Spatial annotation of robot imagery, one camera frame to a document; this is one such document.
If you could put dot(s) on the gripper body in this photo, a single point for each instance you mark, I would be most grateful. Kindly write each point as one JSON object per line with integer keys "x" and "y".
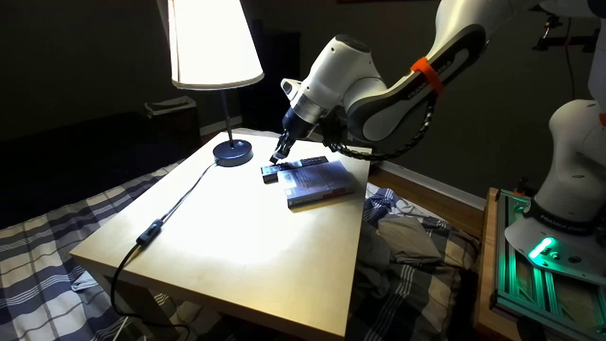
{"x": 297, "y": 125}

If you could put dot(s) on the black remote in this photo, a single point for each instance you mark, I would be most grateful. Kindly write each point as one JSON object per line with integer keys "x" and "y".
{"x": 303, "y": 163}

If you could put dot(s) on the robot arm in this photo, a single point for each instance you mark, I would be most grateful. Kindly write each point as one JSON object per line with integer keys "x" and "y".
{"x": 364, "y": 76}

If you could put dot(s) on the blue grey book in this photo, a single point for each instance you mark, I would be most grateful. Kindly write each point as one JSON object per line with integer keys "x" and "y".
{"x": 315, "y": 182}

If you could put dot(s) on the table lamp with white shade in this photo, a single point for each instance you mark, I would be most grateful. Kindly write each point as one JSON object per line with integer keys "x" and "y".
{"x": 210, "y": 42}

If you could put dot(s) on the dark bin with white liner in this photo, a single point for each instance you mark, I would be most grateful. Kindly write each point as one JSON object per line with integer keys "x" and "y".
{"x": 171, "y": 116}

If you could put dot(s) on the grey cloth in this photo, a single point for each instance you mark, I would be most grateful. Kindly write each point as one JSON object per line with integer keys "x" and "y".
{"x": 409, "y": 239}

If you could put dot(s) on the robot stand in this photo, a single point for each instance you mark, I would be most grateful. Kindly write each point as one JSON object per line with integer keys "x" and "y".
{"x": 521, "y": 279}

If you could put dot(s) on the blue plaid blanket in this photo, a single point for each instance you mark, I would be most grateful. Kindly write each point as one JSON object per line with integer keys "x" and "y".
{"x": 33, "y": 265}

